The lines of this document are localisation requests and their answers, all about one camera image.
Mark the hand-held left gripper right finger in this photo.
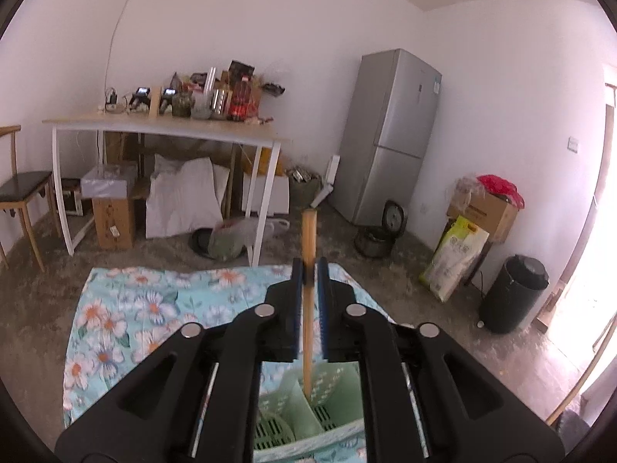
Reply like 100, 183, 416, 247
315, 257, 565, 463

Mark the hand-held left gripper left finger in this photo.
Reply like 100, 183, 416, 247
55, 257, 304, 463

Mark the light wooden chopstick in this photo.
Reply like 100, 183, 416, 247
301, 208, 319, 396

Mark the green plastic utensil basket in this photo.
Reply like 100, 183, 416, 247
253, 361, 367, 453

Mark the black rice cooker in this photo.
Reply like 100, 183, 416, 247
354, 200, 410, 258

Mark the clear bag of greens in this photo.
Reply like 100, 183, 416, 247
208, 217, 291, 260

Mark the white carton box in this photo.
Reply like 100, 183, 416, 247
242, 174, 290, 217

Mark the black pan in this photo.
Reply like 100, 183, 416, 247
191, 228, 215, 256

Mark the yellow green rice bag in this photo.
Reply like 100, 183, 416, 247
418, 215, 490, 304

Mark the white plastic panel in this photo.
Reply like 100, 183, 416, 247
311, 154, 341, 208

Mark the floral blanket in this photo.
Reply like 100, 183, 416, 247
62, 263, 430, 463

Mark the white sack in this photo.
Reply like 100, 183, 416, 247
145, 154, 231, 239

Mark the black trash bin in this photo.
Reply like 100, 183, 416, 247
477, 254, 550, 335

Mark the cardboard box with white band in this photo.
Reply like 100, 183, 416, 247
446, 188, 519, 244

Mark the silver refrigerator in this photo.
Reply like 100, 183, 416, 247
330, 48, 443, 226

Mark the tall brown cardboard box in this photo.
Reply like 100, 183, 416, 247
91, 195, 137, 250

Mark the red label cola bottle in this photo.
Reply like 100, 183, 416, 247
230, 79, 251, 121

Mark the red plastic bag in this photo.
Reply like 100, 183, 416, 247
476, 174, 524, 210

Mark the metal canister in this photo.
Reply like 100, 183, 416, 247
211, 89, 232, 119

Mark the white desk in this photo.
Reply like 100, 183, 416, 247
42, 112, 290, 267

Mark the clear plastic box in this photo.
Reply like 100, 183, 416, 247
80, 163, 138, 199

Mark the glass jar of pickles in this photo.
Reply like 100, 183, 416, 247
172, 91, 194, 118

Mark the wooden chair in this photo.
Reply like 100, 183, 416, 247
0, 125, 62, 273

